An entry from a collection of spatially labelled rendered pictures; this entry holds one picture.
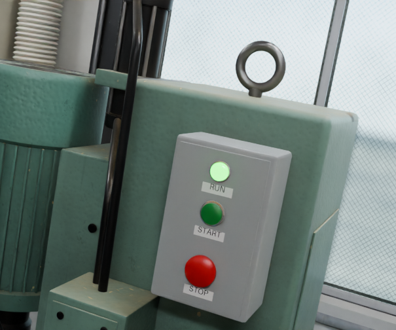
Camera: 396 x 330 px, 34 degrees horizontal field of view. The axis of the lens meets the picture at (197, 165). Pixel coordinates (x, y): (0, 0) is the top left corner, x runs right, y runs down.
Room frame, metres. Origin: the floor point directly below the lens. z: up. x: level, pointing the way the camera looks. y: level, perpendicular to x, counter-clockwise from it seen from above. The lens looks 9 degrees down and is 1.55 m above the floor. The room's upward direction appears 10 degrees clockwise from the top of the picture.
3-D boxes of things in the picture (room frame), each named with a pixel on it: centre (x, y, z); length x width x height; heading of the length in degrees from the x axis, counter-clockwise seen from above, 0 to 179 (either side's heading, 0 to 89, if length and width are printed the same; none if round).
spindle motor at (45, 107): (0.85, 0.22, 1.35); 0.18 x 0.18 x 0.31
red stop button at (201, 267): (0.57, -0.02, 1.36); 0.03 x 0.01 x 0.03; 70
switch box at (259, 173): (0.60, -0.03, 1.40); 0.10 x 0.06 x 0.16; 70
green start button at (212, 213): (0.57, -0.02, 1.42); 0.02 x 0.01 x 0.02; 70
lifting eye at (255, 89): (0.75, -0.05, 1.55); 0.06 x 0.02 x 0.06; 70
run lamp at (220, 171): (0.57, -0.02, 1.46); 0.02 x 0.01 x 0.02; 70
